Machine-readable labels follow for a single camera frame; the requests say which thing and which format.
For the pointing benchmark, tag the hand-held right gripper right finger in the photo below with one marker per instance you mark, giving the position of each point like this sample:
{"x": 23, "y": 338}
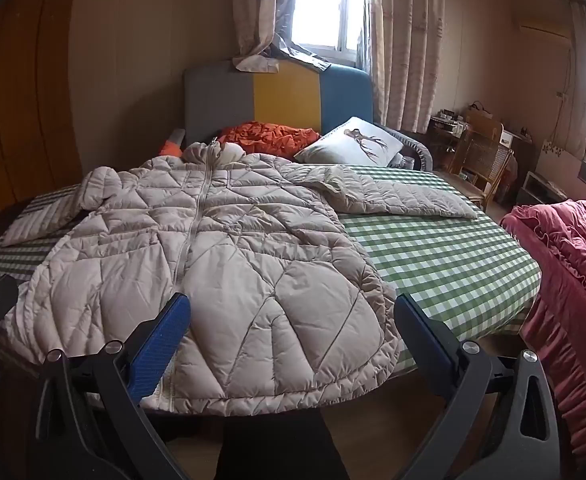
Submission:
{"x": 425, "y": 345}

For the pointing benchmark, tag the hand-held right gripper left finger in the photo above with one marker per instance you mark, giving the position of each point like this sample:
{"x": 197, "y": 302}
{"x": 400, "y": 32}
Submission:
{"x": 160, "y": 347}

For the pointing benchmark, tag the beige quilted down jacket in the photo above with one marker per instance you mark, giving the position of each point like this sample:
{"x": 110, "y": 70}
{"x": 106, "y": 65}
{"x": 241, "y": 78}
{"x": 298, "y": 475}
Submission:
{"x": 253, "y": 260}

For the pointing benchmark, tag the red ruffled blanket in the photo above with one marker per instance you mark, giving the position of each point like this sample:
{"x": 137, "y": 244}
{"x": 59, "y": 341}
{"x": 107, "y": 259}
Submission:
{"x": 563, "y": 270}

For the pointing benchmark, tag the orange wooden wardrobe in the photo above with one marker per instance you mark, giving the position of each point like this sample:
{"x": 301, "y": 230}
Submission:
{"x": 18, "y": 110}

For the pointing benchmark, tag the wooden cane chair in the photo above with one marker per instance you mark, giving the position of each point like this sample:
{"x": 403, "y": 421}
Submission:
{"x": 478, "y": 160}

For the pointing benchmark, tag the grey padded cushion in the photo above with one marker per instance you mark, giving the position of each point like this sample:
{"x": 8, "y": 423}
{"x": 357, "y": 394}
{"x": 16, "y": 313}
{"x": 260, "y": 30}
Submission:
{"x": 415, "y": 152}

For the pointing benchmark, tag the grey storage box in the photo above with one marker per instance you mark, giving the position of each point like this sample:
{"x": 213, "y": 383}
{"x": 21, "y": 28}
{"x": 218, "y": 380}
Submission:
{"x": 540, "y": 190}

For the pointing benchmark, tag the white deer print pillow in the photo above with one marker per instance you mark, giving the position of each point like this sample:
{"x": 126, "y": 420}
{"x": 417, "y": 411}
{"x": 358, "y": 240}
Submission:
{"x": 348, "y": 145}

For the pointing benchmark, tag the cluttered dark desk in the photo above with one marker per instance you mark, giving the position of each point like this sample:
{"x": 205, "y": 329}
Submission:
{"x": 443, "y": 127}

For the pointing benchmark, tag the cardboard sheet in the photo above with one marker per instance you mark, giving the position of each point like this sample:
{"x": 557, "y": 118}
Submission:
{"x": 563, "y": 170}

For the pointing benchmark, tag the orange crumpled cloth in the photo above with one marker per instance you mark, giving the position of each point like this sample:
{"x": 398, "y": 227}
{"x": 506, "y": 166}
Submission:
{"x": 268, "y": 137}

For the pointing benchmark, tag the grey yellow blue sofa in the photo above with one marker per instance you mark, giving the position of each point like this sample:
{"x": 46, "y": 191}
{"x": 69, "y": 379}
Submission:
{"x": 283, "y": 100}

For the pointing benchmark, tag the pale narrow curtain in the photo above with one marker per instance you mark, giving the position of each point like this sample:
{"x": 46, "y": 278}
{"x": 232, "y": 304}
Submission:
{"x": 583, "y": 85}

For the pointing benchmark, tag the beige patterned curtain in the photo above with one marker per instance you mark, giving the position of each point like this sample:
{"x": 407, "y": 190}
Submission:
{"x": 258, "y": 5}
{"x": 408, "y": 35}

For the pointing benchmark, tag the bright window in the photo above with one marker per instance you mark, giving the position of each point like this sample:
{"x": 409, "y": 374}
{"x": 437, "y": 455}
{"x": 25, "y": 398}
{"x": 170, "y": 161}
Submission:
{"x": 318, "y": 0}

